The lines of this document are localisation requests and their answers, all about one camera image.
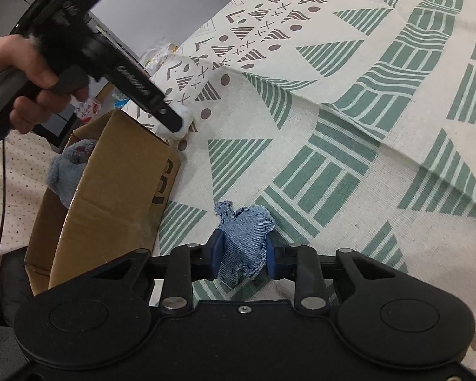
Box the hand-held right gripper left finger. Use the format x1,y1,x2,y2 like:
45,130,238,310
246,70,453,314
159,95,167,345
91,230,226,315

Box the red white snack packet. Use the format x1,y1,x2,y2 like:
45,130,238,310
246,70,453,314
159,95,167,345
73,96,102,122

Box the blue denim cloth piece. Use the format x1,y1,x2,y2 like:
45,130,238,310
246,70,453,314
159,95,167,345
214,201,276,288

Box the blue fluffy plush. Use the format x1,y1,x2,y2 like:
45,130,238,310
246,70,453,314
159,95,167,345
48,138,98,209

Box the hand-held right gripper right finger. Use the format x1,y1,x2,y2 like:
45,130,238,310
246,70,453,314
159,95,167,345
265,232,407,312

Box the person's left hand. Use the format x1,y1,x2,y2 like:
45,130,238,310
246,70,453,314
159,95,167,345
0,34,90,134

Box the brown cardboard box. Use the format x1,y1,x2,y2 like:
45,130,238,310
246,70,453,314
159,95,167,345
25,110,183,297

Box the cream green patterned blanket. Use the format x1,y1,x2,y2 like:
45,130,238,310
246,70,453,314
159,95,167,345
155,0,476,366

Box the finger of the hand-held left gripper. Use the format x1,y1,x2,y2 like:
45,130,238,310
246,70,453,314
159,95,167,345
143,94,184,133

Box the dotted cream tablecloth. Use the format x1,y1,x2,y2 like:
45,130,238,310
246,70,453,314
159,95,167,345
0,130,70,263

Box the white cloth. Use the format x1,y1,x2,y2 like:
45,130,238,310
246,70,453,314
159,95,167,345
154,102,196,140

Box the white rice bag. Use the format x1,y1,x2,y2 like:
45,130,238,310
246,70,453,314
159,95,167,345
140,39,184,75

